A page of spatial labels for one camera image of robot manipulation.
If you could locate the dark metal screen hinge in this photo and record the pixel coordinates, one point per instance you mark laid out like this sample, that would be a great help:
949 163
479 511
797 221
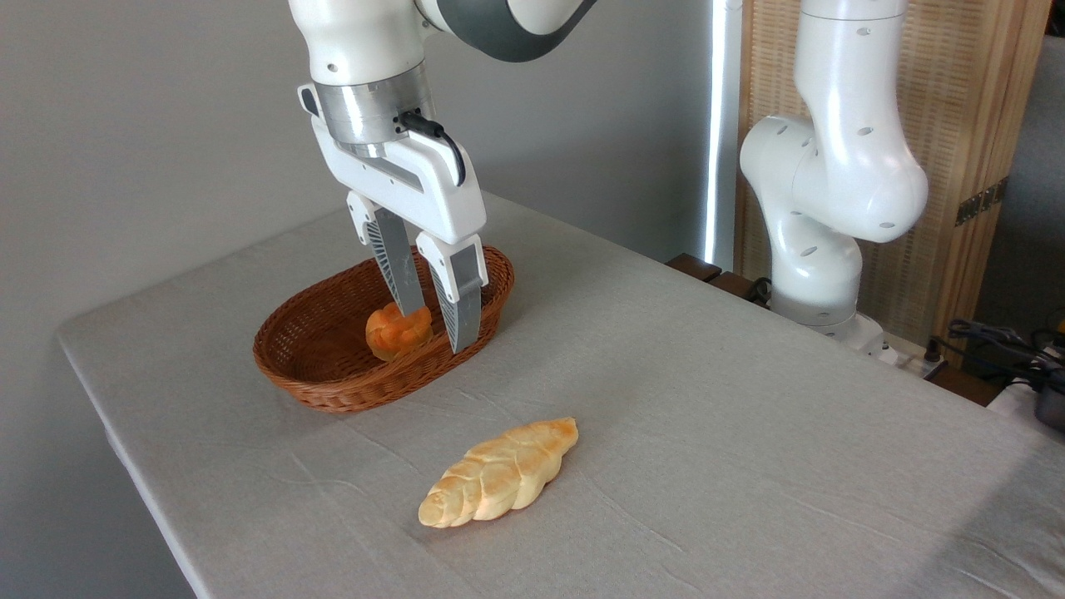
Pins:
982 201

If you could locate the small orange bun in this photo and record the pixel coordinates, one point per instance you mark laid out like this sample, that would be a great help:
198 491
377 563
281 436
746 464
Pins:
399 334

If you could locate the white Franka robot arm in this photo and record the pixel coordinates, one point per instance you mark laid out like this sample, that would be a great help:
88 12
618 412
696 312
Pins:
840 166

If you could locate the wooden folding screen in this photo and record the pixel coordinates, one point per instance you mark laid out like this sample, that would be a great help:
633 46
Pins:
948 108

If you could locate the brown wicker basket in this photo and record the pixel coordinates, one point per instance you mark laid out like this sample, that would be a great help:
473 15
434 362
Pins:
324 366

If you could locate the dark wooden block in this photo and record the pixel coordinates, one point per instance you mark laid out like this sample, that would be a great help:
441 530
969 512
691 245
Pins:
693 266
736 285

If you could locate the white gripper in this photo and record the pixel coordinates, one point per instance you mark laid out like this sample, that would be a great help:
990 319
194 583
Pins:
420 190

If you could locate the long braided bread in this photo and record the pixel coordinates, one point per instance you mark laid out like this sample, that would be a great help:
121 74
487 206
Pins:
499 474

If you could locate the grey tablecloth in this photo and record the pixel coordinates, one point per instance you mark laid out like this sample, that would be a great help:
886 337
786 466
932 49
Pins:
666 416

